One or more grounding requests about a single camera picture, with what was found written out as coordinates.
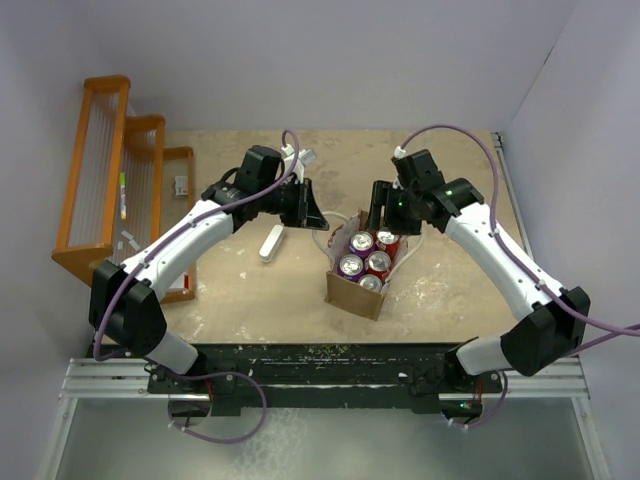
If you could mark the green yellow marker pen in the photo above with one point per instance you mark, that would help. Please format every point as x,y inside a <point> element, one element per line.
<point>122,196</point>

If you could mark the small red white box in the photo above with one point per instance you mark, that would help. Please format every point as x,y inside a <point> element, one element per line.
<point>181,186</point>

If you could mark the white oblong plastic case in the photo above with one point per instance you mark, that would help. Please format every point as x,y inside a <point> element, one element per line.
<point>271,244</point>

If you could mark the red coca-cola can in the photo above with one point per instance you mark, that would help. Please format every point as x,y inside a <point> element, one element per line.
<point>387,241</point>
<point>378,263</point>

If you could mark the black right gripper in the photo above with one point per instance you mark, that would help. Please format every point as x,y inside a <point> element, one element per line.
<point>384,194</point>

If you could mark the orange wooden tiered rack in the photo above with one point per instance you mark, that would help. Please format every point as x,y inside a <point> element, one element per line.
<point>110,139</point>

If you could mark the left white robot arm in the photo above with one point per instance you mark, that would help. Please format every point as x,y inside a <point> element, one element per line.
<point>125,297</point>

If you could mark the purple fanta can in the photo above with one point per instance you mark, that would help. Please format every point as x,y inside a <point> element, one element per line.
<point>362,244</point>
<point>371,282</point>
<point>351,267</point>

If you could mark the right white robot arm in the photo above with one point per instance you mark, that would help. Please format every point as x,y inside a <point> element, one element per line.
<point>546,327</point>

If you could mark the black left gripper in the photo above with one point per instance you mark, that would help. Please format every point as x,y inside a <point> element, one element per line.
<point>306,211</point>

